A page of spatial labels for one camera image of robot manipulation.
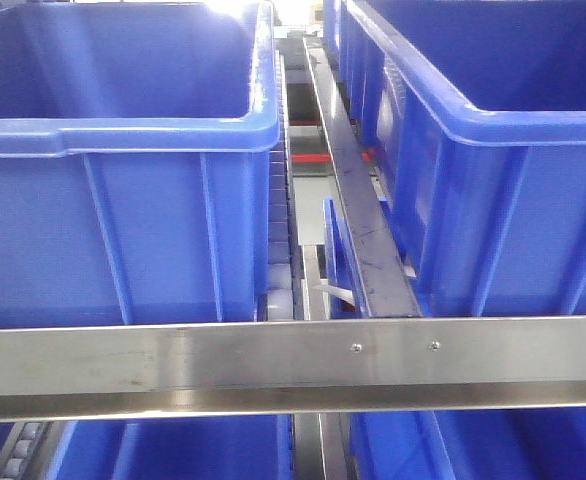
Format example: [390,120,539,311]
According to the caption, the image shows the blue bin lower left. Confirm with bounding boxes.
[45,415,293,479]

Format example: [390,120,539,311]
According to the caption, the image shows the white roller track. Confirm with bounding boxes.
[266,52,294,322]

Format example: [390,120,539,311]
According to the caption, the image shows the blue bin lower right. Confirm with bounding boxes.
[350,407,586,479]

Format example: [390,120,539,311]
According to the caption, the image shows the large blue bin upper right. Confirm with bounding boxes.
[332,1,586,316]

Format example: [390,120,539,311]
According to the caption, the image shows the large blue bin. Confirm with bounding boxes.
[332,1,586,316]
[0,2,280,328]

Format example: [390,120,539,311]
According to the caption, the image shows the large blue bin upper left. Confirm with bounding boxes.
[0,2,280,328]

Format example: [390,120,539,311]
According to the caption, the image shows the steel front rail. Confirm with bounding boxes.
[0,316,586,422]

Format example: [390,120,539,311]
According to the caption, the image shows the steel divider rail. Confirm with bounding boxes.
[303,37,422,318]

